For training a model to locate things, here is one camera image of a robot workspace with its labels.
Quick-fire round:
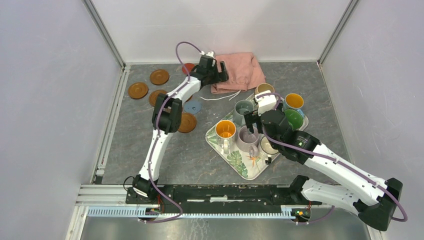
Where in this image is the white drawstring cord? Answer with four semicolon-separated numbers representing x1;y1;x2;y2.
199;90;242;102

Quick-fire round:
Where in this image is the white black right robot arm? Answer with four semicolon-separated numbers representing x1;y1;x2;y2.
244;109;408;231

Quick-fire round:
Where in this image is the floral leaf print tray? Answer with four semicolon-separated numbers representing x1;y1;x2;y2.
205;111;269;181

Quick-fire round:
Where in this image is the white mug orange inside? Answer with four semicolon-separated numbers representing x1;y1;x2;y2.
215;120;237;155

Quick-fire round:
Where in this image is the blue butterfly mug orange inside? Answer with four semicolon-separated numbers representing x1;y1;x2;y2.
283;93;305;119

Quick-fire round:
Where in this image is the brown wooden coaster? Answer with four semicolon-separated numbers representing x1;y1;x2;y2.
149;69;170;86
148;89;168;107
127;82;149;100
178;112;197;134

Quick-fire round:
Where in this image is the red round coaster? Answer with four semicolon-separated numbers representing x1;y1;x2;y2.
181;63;196;76

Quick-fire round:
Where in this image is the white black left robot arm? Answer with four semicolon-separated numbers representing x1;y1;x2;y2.
132;51;229;204

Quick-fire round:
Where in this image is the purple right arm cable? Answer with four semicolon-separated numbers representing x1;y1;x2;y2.
255;91;409;226

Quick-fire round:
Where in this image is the lilac ceramic mug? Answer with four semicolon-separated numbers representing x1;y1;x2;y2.
236;125;260;157

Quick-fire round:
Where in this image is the pink folded cloth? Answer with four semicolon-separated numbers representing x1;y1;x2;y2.
210;52;266;94

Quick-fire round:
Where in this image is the beige ceramic mug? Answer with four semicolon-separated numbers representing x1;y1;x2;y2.
254;83;275;96

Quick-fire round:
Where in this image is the light blue round coaster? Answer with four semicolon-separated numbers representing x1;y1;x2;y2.
183;100;202;115

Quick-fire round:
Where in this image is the floral mug green inside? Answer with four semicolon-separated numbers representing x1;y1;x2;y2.
284;109;304;130

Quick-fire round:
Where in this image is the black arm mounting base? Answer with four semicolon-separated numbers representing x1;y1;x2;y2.
125;175;310;216

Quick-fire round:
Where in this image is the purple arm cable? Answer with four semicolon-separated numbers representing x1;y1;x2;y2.
255;91;409;226
138;41;206;225

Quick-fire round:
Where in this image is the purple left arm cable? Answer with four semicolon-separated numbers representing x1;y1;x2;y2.
138;41;206;225

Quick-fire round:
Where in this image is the grey green ceramic mug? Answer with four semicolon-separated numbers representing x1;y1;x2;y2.
232;100;255;127

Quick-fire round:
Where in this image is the white mug black rim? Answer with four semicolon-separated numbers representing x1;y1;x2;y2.
259;136;279;165

